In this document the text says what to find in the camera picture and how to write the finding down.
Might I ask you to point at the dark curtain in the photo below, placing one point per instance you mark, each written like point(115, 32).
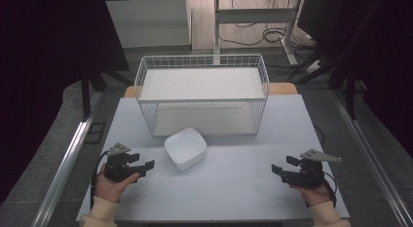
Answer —
point(389, 58)
point(48, 58)

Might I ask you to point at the person's right hand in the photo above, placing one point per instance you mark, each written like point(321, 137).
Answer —
point(315, 195)

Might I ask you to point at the white square bowl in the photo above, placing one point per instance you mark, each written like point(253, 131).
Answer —
point(185, 148)

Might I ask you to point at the aluminium rail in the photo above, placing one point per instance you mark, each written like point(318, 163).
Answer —
point(373, 162)
point(65, 165)

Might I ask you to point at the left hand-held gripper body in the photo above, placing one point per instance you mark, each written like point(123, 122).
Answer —
point(118, 167)

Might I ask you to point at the wooden table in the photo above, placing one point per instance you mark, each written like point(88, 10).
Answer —
point(282, 89)

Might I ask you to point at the black metal stand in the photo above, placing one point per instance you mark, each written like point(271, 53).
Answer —
point(86, 97)
point(350, 90)

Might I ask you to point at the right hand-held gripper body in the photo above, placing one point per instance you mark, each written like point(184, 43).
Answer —
point(307, 173)

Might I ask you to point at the white power strip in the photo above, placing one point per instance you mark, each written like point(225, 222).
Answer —
point(314, 66)

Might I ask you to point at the dark floor socket plate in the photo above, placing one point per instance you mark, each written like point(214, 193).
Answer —
point(95, 132)

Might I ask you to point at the white metal desk frame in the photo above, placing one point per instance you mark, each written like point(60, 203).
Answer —
point(253, 15)

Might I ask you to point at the person's left hand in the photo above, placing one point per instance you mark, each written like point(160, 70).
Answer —
point(110, 188)

